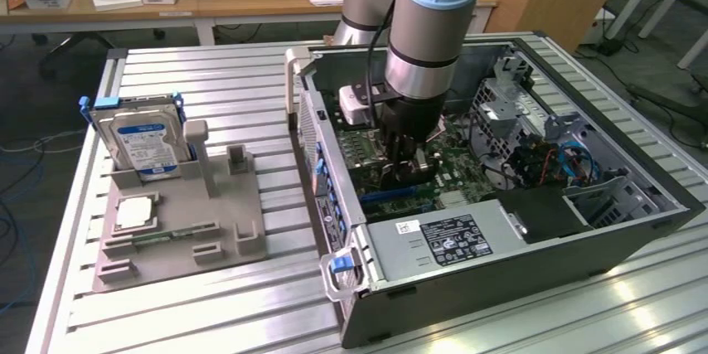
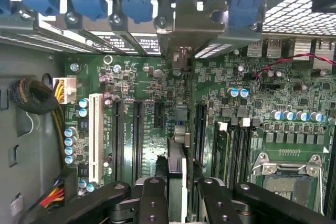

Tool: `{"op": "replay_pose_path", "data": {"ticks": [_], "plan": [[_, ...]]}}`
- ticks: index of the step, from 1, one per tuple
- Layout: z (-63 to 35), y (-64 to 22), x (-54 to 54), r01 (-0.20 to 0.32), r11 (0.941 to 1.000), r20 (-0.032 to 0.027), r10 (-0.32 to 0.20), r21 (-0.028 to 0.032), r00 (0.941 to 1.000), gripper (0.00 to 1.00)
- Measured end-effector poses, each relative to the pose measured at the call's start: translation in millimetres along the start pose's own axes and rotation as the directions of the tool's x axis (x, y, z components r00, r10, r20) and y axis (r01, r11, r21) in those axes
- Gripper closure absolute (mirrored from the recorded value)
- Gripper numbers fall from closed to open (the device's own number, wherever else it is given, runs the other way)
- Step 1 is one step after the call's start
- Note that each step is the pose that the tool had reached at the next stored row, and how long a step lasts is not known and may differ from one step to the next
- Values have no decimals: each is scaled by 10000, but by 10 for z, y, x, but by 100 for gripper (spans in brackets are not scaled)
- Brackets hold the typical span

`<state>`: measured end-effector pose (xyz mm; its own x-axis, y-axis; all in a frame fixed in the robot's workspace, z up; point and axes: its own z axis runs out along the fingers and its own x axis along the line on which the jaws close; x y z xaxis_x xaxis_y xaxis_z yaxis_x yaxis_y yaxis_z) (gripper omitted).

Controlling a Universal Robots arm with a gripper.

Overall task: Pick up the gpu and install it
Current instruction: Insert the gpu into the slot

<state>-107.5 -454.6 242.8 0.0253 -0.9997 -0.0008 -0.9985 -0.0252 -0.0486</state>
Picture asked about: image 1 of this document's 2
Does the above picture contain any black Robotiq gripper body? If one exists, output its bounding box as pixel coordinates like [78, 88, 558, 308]
[374, 95, 446, 143]

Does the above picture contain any graphics card with metal bracket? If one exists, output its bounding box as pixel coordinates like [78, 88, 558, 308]
[345, 158, 441, 194]

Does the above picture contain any metal socket cover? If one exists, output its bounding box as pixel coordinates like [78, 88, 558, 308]
[425, 113, 450, 142]

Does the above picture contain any green motherboard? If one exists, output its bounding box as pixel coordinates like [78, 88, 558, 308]
[330, 103, 498, 222]

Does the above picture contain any blue expansion slot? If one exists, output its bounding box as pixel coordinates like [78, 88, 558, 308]
[358, 187, 415, 206]

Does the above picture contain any perforated metal disk bay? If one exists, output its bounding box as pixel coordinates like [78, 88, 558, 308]
[466, 75, 554, 164]

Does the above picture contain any grey power supply unit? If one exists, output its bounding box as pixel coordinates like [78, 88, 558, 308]
[363, 198, 531, 283]

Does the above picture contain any open black PC case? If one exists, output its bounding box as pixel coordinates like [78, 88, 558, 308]
[282, 36, 706, 350]

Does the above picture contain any grey plastic parts rack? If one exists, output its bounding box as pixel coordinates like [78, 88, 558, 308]
[90, 119, 269, 295]

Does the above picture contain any hard disk in blue caddy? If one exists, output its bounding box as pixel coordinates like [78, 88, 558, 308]
[78, 90, 186, 183]

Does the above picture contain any green RAM stick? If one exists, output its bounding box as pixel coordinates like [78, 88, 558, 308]
[131, 227, 209, 247]

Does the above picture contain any silver CPU chip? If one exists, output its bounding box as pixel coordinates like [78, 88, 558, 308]
[114, 198, 155, 230]

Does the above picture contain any black chair base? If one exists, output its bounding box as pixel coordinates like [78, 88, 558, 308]
[31, 28, 166, 80]

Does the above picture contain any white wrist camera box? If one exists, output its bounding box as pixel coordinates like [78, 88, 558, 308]
[337, 85, 387, 126]

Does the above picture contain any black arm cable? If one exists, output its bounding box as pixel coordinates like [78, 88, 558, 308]
[362, 0, 398, 131]

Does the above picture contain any red wire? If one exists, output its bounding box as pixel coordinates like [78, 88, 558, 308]
[539, 146, 555, 181]

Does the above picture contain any blue wire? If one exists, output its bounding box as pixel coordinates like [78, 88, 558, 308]
[557, 142, 601, 183]

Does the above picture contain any white floor cable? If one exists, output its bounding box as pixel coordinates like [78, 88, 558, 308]
[0, 129, 83, 154]

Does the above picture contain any blue floor cable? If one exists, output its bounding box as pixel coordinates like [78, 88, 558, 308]
[0, 150, 45, 313]

